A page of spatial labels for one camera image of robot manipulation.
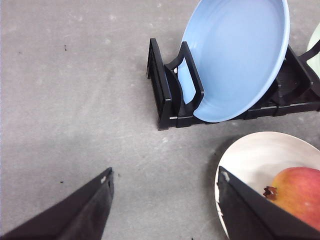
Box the white plate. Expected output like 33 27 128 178
214 131 320 240

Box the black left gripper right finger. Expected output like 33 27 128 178
217 166 320 240

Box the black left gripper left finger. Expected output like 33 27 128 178
0 167 115 240

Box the light green plate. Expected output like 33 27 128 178
306 23 320 78

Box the blue plate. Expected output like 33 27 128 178
177 0 291 122

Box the black plastic dish rack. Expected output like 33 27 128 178
147 38 320 131

